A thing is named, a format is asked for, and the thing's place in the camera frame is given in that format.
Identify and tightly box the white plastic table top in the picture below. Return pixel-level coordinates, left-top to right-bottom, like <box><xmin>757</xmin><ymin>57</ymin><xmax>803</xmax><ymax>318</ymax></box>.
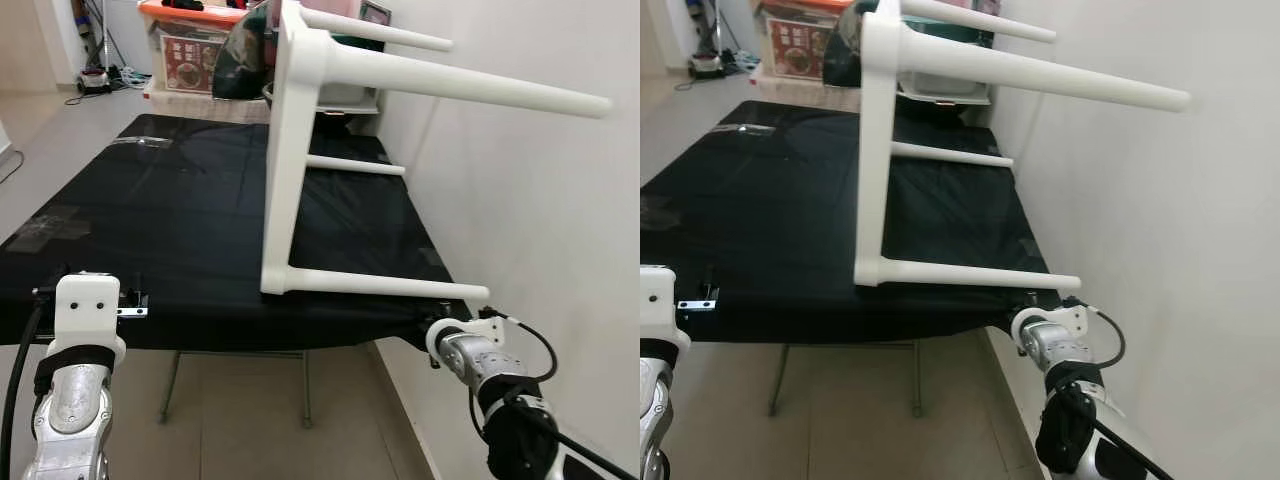
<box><xmin>853</xmin><ymin>0</ymin><xmax>933</xmax><ymax>289</ymax></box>
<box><xmin>259</xmin><ymin>0</ymin><xmax>336</xmax><ymax>297</ymax></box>

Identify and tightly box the white plastic table leg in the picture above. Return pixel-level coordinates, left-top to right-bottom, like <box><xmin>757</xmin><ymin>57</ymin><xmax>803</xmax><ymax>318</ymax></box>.
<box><xmin>898</xmin><ymin>0</ymin><xmax>1059</xmax><ymax>45</ymax></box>
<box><xmin>318</xmin><ymin>38</ymin><xmax>614</xmax><ymax>121</ymax></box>
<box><xmin>888</xmin><ymin>141</ymin><xmax>1015</xmax><ymax>169</ymax></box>
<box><xmin>298</xmin><ymin>5</ymin><xmax>454</xmax><ymax>54</ymax></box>
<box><xmin>898</xmin><ymin>25</ymin><xmax>1193</xmax><ymax>114</ymax></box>
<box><xmin>262</xmin><ymin>265</ymin><xmax>492</xmax><ymax>303</ymax></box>
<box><xmin>855</xmin><ymin>257</ymin><xmax>1084</xmax><ymax>293</ymax></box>
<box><xmin>303</xmin><ymin>153</ymin><xmax>407</xmax><ymax>178</ymax></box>

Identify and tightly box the black tablecloth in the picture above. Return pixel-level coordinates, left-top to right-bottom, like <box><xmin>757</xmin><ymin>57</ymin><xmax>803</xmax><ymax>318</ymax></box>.
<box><xmin>0</xmin><ymin>112</ymin><xmax>473</xmax><ymax>353</ymax></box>
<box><xmin>640</xmin><ymin>100</ymin><xmax>1063</xmax><ymax>346</ymax></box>

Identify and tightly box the clear tape patch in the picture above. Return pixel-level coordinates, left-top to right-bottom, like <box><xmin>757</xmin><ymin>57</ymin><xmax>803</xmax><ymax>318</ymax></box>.
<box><xmin>640</xmin><ymin>195</ymin><xmax>683</xmax><ymax>233</ymax></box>
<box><xmin>3</xmin><ymin>205</ymin><xmax>93</xmax><ymax>253</ymax></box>

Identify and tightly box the beige cloth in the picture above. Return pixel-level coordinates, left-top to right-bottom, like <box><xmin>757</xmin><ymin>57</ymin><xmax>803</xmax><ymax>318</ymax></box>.
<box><xmin>143</xmin><ymin>88</ymin><xmax>273</xmax><ymax>125</ymax></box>
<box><xmin>752</xmin><ymin>76</ymin><xmax>863</xmax><ymax>113</ymax></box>

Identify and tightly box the orange lid storage box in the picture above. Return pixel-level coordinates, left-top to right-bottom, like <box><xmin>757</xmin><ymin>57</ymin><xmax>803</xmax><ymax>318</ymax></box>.
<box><xmin>752</xmin><ymin>0</ymin><xmax>853</xmax><ymax>85</ymax></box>
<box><xmin>138</xmin><ymin>0</ymin><xmax>249</xmax><ymax>97</ymax></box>

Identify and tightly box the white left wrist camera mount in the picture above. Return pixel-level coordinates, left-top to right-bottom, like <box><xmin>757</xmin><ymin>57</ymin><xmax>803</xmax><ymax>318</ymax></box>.
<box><xmin>52</xmin><ymin>272</ymin><xmax>128</xmax><ymax>363</ymax></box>
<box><xmin>640</xmin><ymin>264</ymin><xmax>692</xmax><ymax>353</ymax></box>

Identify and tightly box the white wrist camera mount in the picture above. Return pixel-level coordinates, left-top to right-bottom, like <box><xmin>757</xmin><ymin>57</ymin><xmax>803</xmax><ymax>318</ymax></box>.
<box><xmin>640</xmin><ymin>264</ymin><xmax>692</xmax><ymax>353</ymax></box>
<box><xmin>426</xmin><ymin>315</ymin><xmax>507</xmax><ymax>363</ymax></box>
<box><xmin>1010</xmin><ymin>304</ymin><xmax>1091</xmax><ymax>353</ymax></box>
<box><xmin>52</xmin><ymin>272</ymin><xmax>128</xmax><ymax>363</ymax></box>

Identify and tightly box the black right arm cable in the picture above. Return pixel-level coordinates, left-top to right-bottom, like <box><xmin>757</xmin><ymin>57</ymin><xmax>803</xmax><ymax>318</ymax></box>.
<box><xmin>470</xmin><ymin>318</ymin><xmax>559</xmax><ymax>446</ymax></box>
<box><xmin>1085</xmin><ymin>306</ymin><xmax>1128</xmax><ymax>371</ymax></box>

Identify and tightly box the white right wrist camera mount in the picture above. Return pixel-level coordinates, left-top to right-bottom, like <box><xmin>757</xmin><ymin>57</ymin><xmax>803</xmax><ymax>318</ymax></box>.
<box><xmin>426</xmin><ymin>315</ymin><xmax>507</xmax><ymax>363</ymax></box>
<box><xmin>1010</xmin><ymin>304</ymin><xmax>1091</xmax><ymax>353</ymax></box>

